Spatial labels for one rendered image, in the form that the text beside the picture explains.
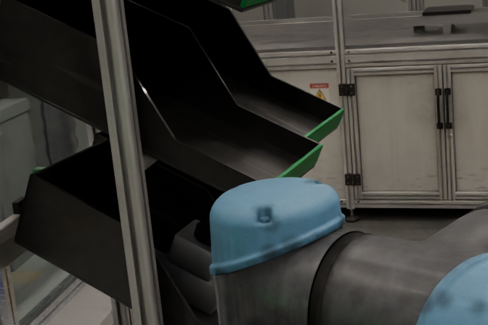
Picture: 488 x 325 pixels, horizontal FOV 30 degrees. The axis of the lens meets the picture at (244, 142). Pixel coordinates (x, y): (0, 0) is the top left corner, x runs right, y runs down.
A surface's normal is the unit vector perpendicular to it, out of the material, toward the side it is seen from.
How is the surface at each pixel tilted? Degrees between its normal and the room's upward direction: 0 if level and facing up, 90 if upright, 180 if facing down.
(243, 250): 87
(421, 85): 90
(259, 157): 25
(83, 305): 0
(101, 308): 0
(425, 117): 90
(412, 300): 54
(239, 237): 88
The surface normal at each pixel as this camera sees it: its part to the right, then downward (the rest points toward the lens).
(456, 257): -0.17, -0.94
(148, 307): -0.24, 0.25
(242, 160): 0.30, -0.87
